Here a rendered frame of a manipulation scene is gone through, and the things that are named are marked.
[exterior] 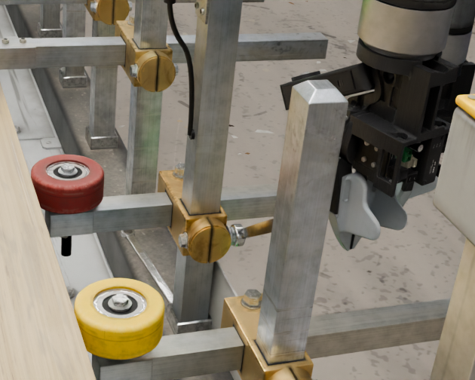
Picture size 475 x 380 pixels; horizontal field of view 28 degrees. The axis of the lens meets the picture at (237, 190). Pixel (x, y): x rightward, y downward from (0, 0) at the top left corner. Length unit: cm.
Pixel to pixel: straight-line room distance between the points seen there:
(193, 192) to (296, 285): 25
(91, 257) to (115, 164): 17
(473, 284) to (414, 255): 219
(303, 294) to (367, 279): 176
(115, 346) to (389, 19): 36
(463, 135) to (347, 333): 46
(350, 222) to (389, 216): 4
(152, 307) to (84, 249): 61
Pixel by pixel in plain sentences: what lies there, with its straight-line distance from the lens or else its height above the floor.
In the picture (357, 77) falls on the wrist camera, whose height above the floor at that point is 111.
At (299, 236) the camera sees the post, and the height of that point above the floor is 100.
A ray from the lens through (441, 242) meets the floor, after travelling 285.
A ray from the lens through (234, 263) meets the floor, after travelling 257.
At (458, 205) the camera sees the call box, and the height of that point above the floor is 117.
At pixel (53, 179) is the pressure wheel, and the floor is 91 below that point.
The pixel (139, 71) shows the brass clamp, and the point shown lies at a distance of 121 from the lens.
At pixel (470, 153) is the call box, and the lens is 52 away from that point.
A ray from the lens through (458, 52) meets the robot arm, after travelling 114.
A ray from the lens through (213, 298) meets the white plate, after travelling 113.
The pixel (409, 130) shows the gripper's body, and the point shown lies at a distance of 81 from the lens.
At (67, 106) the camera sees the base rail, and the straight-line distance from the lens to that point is 171.
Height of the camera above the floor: 141
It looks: 29 degrees down
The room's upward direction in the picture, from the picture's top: 7 degrees clockwise
